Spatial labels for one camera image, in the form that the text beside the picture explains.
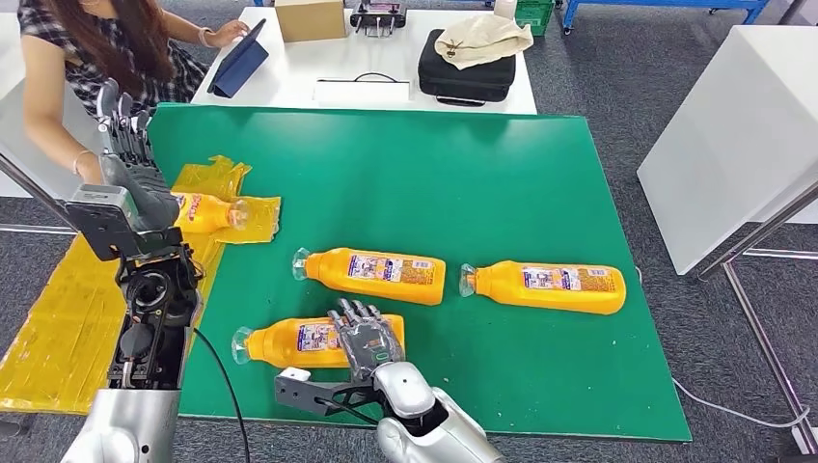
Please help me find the green plastic crate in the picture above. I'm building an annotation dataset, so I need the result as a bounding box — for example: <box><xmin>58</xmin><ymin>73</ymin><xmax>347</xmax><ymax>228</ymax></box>
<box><xmin>514</xmin><ymin>0</ymin><xmax>556</xmax><ymax>38</ymax></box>

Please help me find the yellow taped cardboard sheet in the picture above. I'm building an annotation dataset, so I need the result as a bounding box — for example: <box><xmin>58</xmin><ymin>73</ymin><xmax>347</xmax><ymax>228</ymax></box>
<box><xmin>0</xmin><ymin>154</ymin><xmax>282</xmax><ymax>417</ymax></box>

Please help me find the white floor cable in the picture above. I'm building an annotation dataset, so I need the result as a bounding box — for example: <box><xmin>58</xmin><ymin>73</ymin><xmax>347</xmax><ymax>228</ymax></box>
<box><xmin>671</xmin><ymin>379</ymin><xmax>814</xmax><ymax>430</ymax></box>

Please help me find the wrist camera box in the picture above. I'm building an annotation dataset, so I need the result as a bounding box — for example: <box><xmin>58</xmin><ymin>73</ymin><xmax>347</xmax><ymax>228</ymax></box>
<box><xmin>65</xmin><ymin>183</ymin><xmax>147</xmax><ymax>262</ymax></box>
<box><xmin>274</xmin><ymin>367</ymin><xmax>378</xmax><ymax>418</ymax></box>

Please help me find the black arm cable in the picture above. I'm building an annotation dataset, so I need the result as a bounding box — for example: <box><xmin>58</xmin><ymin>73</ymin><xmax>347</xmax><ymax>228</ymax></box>
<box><xmin>191</xmin><ymin>327</ymin><xmax>252</xmax><ymax>463</ymax></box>

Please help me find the white flat box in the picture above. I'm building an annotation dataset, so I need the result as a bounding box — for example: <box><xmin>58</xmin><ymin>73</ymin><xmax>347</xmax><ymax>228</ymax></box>
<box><xmin>312</xmin><ymin>77</ymin><xmax>413</xmax><ymax>107</ymax></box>

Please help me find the thin black cable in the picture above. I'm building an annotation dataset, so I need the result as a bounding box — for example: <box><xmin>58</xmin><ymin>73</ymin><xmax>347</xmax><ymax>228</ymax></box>
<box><xmin>316</xmin><ymin>71</ymin><xmax>410</xmax><ymax>85</ymax></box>

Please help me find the beige cloth bag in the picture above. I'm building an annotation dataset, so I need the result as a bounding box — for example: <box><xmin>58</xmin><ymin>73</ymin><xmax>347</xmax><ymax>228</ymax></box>
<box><xmin>434</xmin><ymin>14</ymin><xmax>534</xmax><ymax>70</ymax></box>

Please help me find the green table board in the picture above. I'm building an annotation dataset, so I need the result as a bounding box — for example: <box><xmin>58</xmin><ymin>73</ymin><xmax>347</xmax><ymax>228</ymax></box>
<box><xmin>147</xmin><ymin>101</ymin><xmax>694</xmax><ymax>446</ymax></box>

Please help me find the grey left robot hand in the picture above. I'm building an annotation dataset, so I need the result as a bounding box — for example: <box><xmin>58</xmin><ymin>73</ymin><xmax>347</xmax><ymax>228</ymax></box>
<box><xmin>95</xmin><ymin>77</ymin><xmax>182</xmax><ymax>234</ymax></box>

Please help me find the white desk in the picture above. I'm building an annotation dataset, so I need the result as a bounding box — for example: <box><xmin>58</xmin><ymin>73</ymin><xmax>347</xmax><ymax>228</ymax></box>
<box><xmin>0</xmin><ymin>13</ymin><xmax>103</xmax><ymax>219</ymax></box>

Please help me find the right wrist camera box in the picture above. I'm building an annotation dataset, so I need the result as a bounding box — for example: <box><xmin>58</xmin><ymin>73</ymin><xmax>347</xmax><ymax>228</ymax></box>
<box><xmin>274</xmin><ymin>367</ymin><xmax>378</xmax><ymax>418</ymax></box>

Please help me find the grey metal table frame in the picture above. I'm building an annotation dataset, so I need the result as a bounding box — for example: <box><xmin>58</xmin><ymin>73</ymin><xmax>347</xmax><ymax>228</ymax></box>
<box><xmin>693</xmin><ymin>182</ymin><xmax>818</xmax><ymax>458</ymax></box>

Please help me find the person's right hand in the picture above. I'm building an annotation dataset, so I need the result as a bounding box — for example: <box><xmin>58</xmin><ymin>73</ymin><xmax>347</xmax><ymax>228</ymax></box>
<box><xmin>75</xmin><ymin>151</ymin><xmax>107</xmax><ymax>188</ymax></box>

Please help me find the brown cardboard box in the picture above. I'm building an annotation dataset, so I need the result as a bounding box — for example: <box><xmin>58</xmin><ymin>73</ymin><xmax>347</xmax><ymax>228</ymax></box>
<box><xmin>274</xmin><ymin>0</ymin><xmax>348</xmax><ymax>43</ymax></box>

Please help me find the white side table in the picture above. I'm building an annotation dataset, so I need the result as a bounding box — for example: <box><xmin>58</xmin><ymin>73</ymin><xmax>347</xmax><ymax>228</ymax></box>
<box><xmin>637</xmin><ymin>25</ymin><xmax>818</xmax><ymax>277</ymax></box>

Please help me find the grey metal desk leg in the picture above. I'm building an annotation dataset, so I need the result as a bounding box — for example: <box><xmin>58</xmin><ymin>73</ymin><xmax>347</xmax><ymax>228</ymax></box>
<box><xmin>0</xmin><ymin>150</ymin><xmax>86</xmax><ymax>232</ymax></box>

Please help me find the blue metal rack frame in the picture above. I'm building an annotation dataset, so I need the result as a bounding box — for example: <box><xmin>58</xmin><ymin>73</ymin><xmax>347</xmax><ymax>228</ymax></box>
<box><xmin>561</xmin><ymin>0</ymin><xmax>774</xmax><ymax>37</ymax></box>

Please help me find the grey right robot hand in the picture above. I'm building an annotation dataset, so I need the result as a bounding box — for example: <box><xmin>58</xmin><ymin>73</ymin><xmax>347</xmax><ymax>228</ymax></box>
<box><xmin>327</xmin><ymin>298</ymin><xmax>406</xmax><ymax>383</ymax></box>

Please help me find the person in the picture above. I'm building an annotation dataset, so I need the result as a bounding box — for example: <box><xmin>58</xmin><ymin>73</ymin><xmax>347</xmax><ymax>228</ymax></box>
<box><xmin>17</xmin><ymin>0</ymin><xmax>251</xmax><ymax>188</ymax></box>

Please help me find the tablet in blue case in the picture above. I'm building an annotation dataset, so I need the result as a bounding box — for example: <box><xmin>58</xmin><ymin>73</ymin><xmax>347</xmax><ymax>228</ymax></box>
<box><xmin>206</xmin><ymin>17</ymin><xmax>270</xmax><ymax>99</ymax></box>

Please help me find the orange detergent bottle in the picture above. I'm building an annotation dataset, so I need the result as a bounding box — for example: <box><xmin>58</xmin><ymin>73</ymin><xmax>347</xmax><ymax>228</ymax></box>
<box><xmin>231</xmin><ymin>313</ymin><xmax>406</xmax><ymax>370</ymax></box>
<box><xmin>291</xmin><ymin>247</ymin><xmax>448</xmax><ymax>307</ymax></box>
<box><xmin>170</xmin><ymin>192</ymin><xmax>250</xmax><ymax>235</ymax></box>
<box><xmin>458</xmin><ymin>259</ymin><xmax>628</xmax><ymax>316</ymax></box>

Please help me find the person's left hand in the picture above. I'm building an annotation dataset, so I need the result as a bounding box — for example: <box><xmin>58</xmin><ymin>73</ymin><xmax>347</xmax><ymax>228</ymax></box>
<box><xmin>203</xmin><ymin>20</ymin><xmax>251</xmax><ymax>49</ymax></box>

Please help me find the black carrying case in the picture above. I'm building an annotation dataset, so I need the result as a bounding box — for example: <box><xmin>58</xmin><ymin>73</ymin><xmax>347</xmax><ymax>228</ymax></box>
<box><xmin>418</xmin><ymin>28</ymin><xmax>518</xmax><ymax>108</ymax></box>

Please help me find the black controller device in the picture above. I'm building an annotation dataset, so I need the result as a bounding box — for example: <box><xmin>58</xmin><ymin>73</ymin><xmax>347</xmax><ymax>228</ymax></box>
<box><xmin>349</xmin><ymin>0</ymin><xmax>408</xmax><ymax>39</ymax></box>

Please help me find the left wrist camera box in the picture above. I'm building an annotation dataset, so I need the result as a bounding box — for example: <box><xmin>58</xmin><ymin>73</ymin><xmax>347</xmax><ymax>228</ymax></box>
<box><xmin>65</xmin><ymin>183</ymin><xmax>147</xmax><ymax>262</ymax></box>

